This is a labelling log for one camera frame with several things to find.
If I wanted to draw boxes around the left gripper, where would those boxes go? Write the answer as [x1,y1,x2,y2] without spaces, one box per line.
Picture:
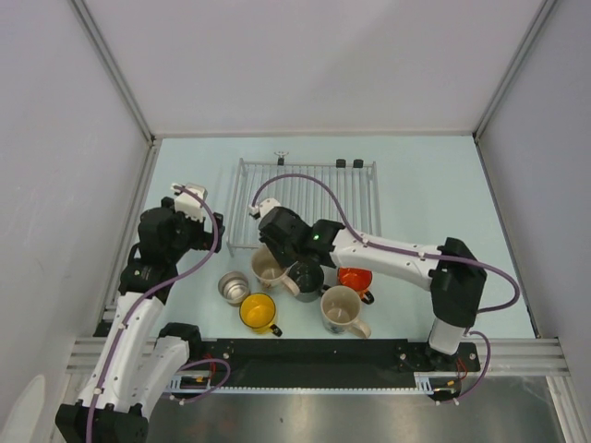
[162,197,223,261]

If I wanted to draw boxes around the metal wire dish rack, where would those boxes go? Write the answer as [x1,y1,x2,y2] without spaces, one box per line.
[225,155,382,254]

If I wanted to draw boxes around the beige patterned mug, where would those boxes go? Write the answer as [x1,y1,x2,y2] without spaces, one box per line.
[320,285,371,339]

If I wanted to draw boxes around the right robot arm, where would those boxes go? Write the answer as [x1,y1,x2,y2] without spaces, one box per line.
[249,201,487,370]

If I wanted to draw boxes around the dark grey mug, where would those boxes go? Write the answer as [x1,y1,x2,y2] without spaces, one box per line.
[287,262,324,303]

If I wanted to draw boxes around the stainless steel cup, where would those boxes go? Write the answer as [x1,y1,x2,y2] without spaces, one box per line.
[218,271,250,305]

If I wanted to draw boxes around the orange mug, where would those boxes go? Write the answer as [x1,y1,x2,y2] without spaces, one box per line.
[337,268,375,305]

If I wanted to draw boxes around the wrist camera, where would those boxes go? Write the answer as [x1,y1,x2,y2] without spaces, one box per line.
[248,198,281,220]
[171,183,208,222]

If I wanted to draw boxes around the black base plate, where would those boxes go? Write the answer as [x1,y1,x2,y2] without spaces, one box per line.
[180,341,482,388]

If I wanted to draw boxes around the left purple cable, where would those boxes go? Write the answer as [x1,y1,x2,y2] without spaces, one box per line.
[85,184,222,443]

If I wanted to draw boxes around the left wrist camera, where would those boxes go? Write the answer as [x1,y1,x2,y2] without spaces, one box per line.
[171,183,208,222]

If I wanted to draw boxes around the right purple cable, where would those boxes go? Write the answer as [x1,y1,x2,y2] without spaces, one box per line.
[251,174,521,313]

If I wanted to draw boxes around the aluminium frame rail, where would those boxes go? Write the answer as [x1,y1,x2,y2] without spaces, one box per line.
[66,336,569,377]

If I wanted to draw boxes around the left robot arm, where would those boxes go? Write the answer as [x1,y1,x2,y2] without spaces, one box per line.
[55,186,223,442]

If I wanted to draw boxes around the purple cable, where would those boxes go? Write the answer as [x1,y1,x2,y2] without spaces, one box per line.
[251,174,521,313]
[85,184,222,443]

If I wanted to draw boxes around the beige floral mug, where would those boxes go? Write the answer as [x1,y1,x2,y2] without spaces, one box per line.
[250,245,300,296]

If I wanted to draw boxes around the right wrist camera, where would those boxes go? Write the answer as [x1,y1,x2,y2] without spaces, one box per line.
[248,198,281,220]

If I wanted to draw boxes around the slotted cable duct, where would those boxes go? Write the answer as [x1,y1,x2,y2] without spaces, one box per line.
[163,375,460,397]

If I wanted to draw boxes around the yellow mug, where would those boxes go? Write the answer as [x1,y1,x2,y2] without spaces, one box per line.
[239,293,283,337]

